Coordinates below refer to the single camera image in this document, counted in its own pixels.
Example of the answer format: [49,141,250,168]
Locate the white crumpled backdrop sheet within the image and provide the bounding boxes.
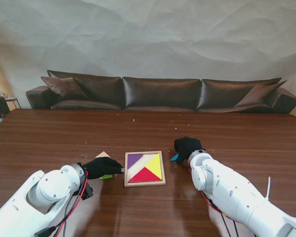
[0,0,296,117]

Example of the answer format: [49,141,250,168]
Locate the large red tangram triangle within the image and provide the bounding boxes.
[128,166,161,183]

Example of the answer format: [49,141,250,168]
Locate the purple tangram triangle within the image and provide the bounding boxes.
[127,154,144,171]

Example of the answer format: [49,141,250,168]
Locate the light wooden square tray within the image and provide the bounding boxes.
[123,151,166,188]

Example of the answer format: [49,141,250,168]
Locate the dark brown leather sofa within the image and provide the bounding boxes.
[25,70,296,115]

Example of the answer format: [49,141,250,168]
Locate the small metal side table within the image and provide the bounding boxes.
[3,92,22,110]

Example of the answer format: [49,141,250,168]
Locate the white cable tie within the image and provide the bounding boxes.
[265,176,272,200]

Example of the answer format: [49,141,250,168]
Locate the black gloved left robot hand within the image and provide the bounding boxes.
[82,157,126,180]

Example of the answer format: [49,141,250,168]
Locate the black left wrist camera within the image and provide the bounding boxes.
[82,182,94,200]

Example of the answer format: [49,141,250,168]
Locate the red black left arm cables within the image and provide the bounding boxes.
[34,169,90,237]

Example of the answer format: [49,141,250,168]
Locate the large yellow tangram triangle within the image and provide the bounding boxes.
[145,153,162,180]

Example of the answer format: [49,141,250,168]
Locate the brown throw cushion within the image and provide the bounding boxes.
[233,80,288,108]
[40,76,89,101]

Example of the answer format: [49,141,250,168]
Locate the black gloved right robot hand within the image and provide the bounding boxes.
[174,136,203,165]

